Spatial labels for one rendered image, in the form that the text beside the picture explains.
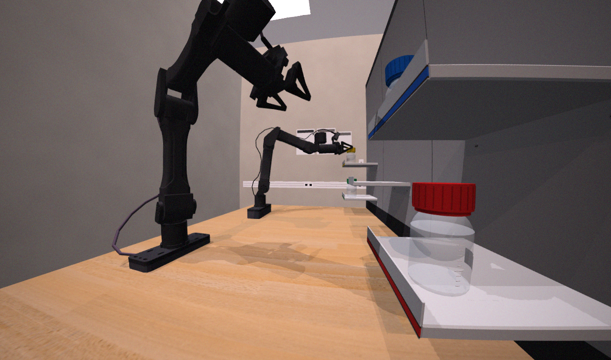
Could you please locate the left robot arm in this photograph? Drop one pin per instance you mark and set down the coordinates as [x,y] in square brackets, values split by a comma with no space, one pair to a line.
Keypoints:
[268,145]

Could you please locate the clear bottle with blue cap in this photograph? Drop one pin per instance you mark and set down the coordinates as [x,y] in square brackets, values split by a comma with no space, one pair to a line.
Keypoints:
[394,70]

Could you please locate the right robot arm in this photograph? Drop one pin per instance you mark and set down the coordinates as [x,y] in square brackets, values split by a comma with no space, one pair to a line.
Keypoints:
[220,30]

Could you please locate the white bottle with green cap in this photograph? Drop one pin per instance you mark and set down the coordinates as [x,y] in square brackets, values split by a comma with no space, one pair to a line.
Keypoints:
[351,191]

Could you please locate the white bottle with yellow cap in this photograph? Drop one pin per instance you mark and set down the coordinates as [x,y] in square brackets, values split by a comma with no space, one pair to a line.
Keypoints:
[351,157]

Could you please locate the clear glass bottle with red cap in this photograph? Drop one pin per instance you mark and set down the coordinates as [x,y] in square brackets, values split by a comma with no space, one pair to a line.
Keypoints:
[441,242]

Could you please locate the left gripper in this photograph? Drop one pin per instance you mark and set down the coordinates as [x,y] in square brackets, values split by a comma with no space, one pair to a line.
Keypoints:
[336,147]

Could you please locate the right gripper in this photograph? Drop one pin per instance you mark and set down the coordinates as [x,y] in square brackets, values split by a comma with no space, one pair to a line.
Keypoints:
[264,72]

